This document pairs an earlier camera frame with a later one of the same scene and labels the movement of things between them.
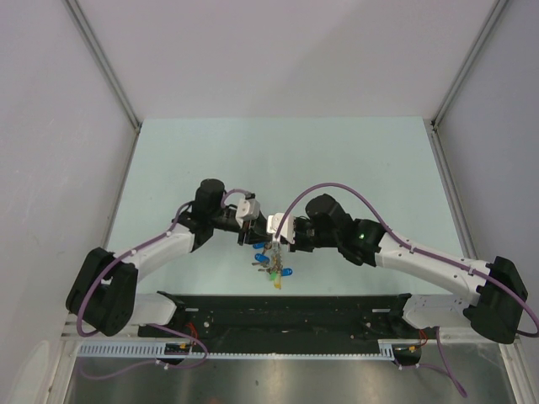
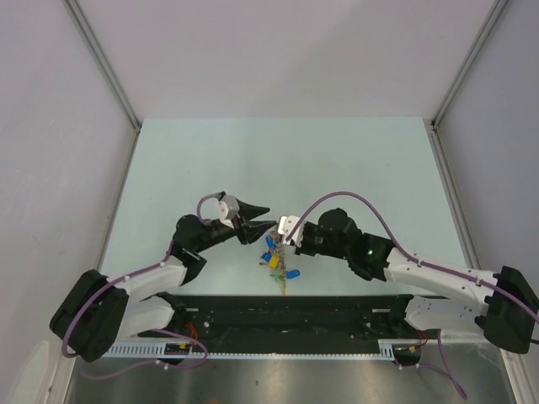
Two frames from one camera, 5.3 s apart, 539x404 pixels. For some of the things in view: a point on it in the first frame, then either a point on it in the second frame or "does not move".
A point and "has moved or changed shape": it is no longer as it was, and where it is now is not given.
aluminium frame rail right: x=498 y=7 does not move
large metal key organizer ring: x=274 y=265 has moved or changed shape
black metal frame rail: x=288 y=322 does not move
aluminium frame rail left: x=100 y=56 does not move
